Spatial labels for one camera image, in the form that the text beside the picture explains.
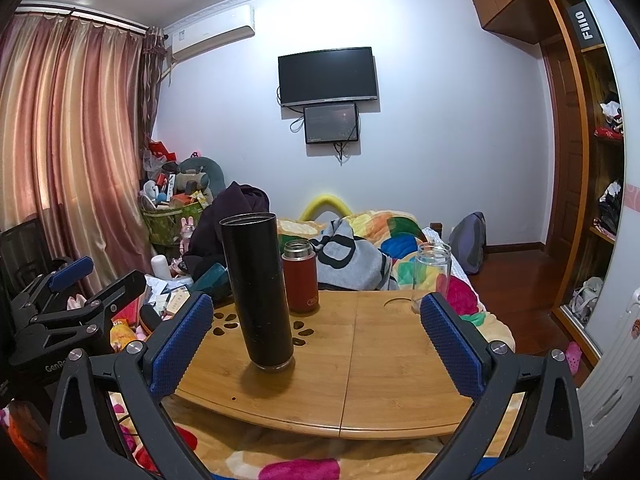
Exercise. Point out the wooden folding bed table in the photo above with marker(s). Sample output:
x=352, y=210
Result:
x=380, y=360

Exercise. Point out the teal plastic container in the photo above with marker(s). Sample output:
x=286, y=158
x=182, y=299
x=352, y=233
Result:
x=212, y=280

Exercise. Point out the grey backpack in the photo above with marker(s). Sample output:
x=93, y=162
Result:
x=470, y=242

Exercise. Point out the white handbag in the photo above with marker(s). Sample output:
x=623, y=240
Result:
x=587, y=296

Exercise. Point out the tall black cup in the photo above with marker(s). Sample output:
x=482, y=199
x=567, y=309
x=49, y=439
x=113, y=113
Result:
x=257, y=290

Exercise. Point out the colourful floral blanket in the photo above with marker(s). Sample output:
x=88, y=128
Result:
x=300, y=460

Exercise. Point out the red gift bag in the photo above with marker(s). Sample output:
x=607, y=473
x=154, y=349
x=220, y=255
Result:
x=160, y=151

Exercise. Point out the clear glass cup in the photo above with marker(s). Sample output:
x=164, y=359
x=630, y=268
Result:
x=431, y=270

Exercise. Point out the white air conditioner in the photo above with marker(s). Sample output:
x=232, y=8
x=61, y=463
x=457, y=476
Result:
x=210, y=35

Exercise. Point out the grey printed blanket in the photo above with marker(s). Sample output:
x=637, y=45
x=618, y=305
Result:
x=350, y=260

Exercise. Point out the brown patterned curtain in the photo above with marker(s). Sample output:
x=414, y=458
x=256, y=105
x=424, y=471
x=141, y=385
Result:
x=152, y=95

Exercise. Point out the red thermos cup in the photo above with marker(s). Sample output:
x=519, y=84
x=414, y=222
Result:
x=301, y=285

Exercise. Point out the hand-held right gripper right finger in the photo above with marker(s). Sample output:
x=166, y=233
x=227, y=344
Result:
x=452, y=350

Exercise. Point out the small black wall monitor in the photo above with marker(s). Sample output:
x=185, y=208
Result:
x=331, y=122

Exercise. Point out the brown wooden door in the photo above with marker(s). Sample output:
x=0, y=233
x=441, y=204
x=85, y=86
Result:
x=562, y=170

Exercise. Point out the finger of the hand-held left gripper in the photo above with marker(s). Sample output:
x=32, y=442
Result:
x=75, y=270
x=120, y=290

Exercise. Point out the yellow foam tube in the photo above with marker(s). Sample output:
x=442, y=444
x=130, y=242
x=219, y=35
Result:
x=327, y=201

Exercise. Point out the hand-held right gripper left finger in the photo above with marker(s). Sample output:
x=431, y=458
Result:
x=182, y=345

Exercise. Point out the pink slipper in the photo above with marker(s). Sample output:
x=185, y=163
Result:
x=573, y=357

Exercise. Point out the black wall television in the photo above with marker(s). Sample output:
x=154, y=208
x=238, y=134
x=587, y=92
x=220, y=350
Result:
x=327, y=76

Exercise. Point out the black printed box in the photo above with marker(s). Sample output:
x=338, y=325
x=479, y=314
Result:
x=585, y=27

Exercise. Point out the grey green plush toy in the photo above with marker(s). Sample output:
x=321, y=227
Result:
x=197, y=172

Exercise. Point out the pink satin curtain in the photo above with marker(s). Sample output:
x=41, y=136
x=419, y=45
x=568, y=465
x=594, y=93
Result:
x=65, y=150

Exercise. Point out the pink rabbit toy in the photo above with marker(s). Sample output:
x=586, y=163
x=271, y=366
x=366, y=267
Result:
x=187, y=232

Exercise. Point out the green storage basket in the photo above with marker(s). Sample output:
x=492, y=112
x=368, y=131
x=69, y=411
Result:
x=165, y=225

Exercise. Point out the black mesh chair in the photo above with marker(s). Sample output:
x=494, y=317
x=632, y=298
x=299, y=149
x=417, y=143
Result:
x=22, y=255

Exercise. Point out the dark purple garment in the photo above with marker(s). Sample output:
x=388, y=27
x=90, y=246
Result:
x=235, y=205

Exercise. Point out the white plastic bottle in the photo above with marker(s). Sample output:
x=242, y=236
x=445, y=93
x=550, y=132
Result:
x=160, y=266

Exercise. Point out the yellow snack packet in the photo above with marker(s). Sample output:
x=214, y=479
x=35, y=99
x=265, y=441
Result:
x=121, y=334

